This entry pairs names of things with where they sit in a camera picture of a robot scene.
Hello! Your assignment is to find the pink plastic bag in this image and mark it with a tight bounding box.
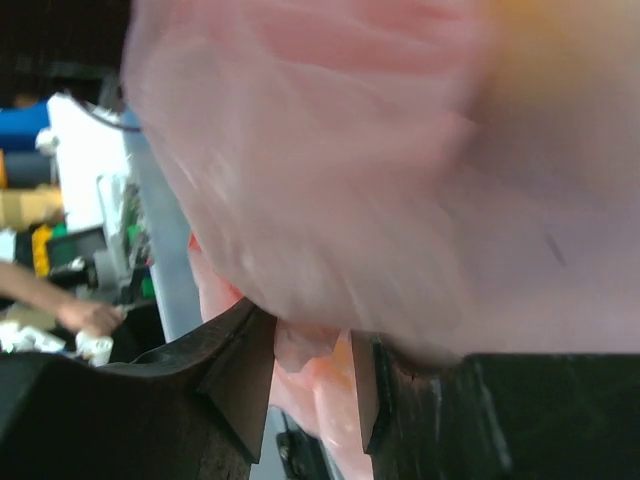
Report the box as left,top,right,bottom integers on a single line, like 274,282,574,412
123,1,639,479

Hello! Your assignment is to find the white enclosure wall panel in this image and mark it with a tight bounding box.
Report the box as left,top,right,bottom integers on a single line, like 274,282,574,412
47,94,201,341

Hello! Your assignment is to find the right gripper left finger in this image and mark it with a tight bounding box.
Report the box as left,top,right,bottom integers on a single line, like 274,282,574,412
1,300,276,479

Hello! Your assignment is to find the person forearm in background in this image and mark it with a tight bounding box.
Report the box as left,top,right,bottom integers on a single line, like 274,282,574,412
1,261,75,325

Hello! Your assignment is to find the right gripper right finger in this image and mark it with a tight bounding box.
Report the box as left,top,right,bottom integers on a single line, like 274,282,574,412
351,334,639,479

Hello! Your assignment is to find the person hand in background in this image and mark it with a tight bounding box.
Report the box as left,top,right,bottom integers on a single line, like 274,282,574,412
56,299,126,337

